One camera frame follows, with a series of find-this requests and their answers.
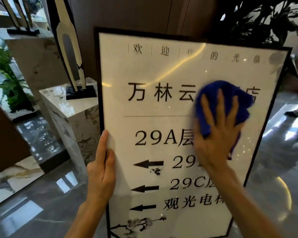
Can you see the person's left hand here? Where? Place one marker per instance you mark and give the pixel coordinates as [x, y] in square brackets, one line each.
[100, 174]

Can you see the person's right hand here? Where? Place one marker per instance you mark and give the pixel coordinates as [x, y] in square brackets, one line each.
[217, 143]

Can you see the person's right thumb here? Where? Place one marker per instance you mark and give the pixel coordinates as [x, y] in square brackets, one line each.
[196, 132]

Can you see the person's left thumb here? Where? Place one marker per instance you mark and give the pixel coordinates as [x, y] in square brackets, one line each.
[102, 146]

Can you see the person's right middle finger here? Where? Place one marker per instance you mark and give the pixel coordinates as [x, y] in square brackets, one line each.
[221, 106]

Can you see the blue microfiber cloth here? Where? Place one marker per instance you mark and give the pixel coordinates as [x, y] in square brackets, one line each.
[221, 96]

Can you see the black framed white sign board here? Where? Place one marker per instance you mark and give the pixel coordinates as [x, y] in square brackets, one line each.
[164, 126]

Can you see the person's right forearm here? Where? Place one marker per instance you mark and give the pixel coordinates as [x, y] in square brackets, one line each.
[243, 205]

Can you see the person's left forearm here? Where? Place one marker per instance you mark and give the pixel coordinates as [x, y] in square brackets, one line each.
[85, 219]

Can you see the large dark leafy plant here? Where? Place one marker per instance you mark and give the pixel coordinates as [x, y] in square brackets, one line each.
[258, 19]

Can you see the black white abstract sculpture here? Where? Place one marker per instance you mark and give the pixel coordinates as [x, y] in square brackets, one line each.
[68, 44]

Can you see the green fern plant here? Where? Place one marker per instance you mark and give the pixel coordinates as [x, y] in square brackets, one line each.
[7, 79]

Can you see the black gold abstract sculpture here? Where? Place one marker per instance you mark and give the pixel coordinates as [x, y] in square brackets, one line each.
[19, 14]

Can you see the short white marble pedestal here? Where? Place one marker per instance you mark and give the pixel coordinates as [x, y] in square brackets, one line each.
[69, 121]

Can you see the tall white marble pedestal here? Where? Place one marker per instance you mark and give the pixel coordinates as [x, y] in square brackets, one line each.
[37, 61]

